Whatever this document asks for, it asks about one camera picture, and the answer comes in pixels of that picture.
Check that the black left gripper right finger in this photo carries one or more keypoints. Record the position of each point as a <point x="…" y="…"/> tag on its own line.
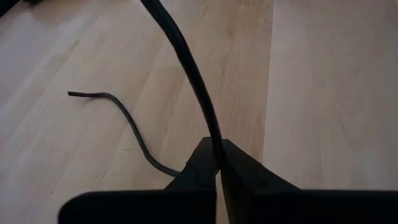
<point x="252" y="196"/>

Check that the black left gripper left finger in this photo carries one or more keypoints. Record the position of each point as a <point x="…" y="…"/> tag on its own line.
<point x="192" y="193"/>

